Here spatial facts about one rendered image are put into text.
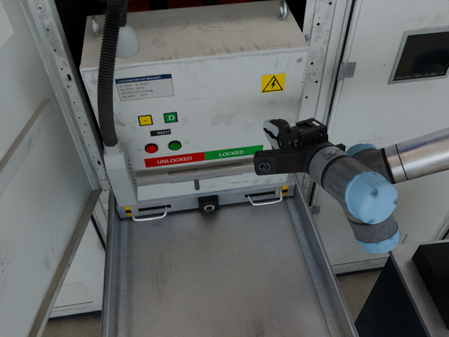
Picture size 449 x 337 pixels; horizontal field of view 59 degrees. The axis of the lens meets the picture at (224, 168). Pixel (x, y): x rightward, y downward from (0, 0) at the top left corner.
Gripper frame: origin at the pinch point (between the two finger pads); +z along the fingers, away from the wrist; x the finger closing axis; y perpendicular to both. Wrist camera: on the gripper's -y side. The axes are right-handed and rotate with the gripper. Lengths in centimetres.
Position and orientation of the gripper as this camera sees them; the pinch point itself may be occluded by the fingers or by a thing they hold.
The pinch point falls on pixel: (264, 126)
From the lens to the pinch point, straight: 90.7
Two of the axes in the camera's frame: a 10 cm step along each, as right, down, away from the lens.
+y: 9.1, -3.0, 2.7
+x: -1.2, -8.4, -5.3
